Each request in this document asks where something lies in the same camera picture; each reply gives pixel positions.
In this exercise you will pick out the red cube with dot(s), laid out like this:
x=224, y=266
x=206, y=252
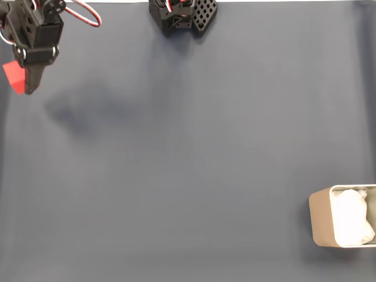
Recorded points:
x=13, y=75

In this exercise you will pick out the beige rectangular box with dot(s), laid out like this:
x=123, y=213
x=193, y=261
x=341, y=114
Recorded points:
x=320, y=217

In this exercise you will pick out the grey table mat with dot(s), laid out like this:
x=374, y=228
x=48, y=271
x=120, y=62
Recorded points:
x=176, y=176

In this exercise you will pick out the white crumpled cloth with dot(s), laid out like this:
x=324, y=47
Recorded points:
x=352, y=217

